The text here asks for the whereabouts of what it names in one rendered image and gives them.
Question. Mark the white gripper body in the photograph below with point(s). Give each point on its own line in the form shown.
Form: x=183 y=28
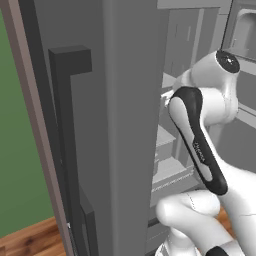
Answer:
x=166 y=97

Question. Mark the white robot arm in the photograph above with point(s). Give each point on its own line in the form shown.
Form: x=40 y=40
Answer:
x=206 y=106

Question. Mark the grey fridge drawer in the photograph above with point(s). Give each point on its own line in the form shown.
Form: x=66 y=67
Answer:
x=165 y=141

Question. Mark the grey fridge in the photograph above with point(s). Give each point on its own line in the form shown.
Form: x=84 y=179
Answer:
x=186 y=40

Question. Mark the taupe cabinet side panel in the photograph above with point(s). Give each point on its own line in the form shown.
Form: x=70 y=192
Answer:
x=36 y=133

